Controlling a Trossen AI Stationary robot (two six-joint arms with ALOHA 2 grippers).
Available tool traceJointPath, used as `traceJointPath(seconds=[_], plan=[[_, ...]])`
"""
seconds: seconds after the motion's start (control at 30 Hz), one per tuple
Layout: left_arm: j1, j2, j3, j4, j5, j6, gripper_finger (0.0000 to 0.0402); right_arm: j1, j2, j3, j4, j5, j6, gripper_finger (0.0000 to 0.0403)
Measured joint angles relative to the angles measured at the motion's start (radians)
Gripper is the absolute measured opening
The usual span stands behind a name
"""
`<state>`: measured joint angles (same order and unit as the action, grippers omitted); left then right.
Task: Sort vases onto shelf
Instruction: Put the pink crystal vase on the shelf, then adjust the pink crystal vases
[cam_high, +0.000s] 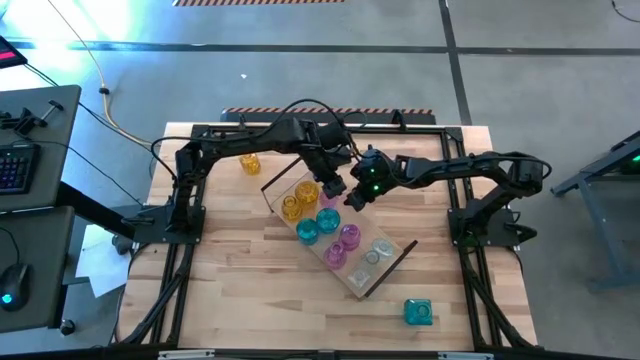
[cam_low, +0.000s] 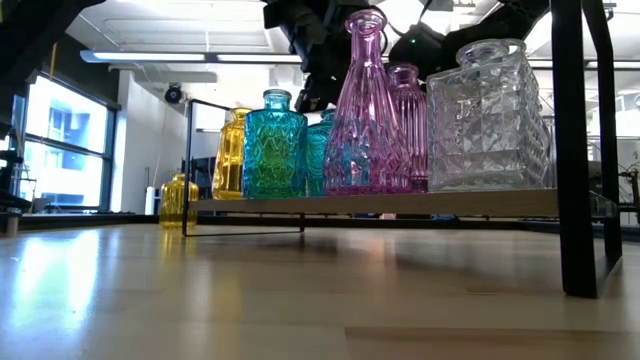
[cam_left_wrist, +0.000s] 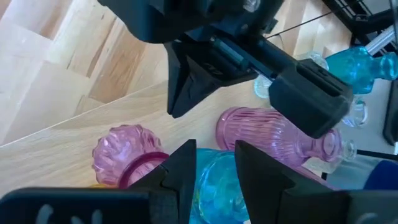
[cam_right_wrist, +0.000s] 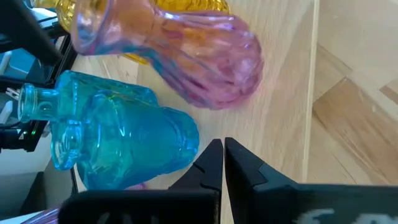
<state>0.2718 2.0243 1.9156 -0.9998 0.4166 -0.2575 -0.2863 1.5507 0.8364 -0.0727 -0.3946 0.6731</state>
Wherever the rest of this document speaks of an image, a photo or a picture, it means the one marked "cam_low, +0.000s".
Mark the teal round bottle vase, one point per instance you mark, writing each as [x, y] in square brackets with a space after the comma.
[316, 160]

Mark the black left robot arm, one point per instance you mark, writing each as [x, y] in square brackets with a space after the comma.
[35, 30]

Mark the long ceiling light fixture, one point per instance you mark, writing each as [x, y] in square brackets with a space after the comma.
[150, 56]

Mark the clear square diamond-cut vase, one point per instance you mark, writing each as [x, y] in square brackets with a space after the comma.
[487, 125]

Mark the white cylinder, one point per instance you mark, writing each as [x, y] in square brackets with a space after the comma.
[150, 200]

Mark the tall pink glass vase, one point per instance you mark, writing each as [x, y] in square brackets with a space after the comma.
[367, 140]

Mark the wooden shelf with black legs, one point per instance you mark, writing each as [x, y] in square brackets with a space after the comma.
[375, 204]

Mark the black side equipment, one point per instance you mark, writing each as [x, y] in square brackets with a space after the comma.
[10, 200]

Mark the yellow barrel glass vase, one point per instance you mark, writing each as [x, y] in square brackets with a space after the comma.
[172, 205]

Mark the teal diamond-pattern glass vase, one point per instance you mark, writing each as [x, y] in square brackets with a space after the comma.
[275, 155]

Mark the black round ceiling camera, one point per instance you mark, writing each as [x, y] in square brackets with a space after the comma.
[173, 93]

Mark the yellow ribbed glass vase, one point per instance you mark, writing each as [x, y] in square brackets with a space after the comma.
[230, 160]

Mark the pink cylindrical glass vase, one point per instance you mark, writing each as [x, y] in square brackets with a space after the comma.
[419, 130]

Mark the large window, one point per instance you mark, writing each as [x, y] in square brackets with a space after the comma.
[65, 140]

